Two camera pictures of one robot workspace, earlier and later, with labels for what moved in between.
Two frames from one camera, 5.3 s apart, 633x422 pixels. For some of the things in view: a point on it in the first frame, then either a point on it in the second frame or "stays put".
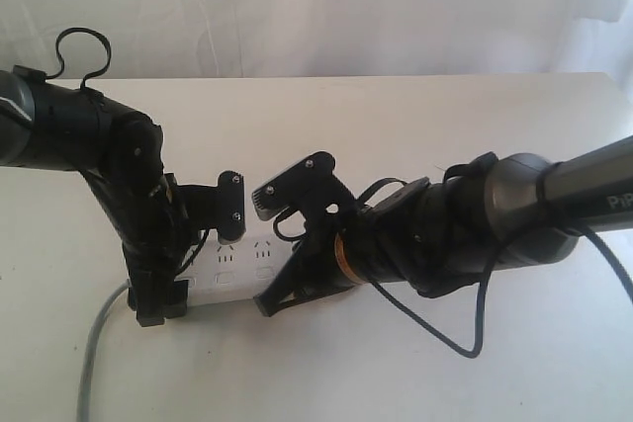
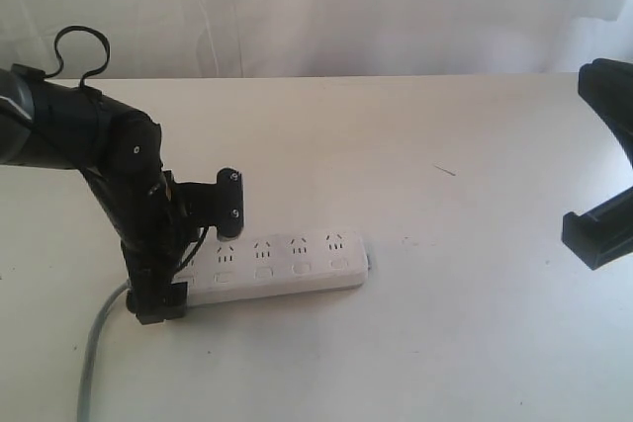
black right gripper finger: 286,284 -> 607,87
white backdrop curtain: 208,13 stays put
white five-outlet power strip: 219,272 stays put
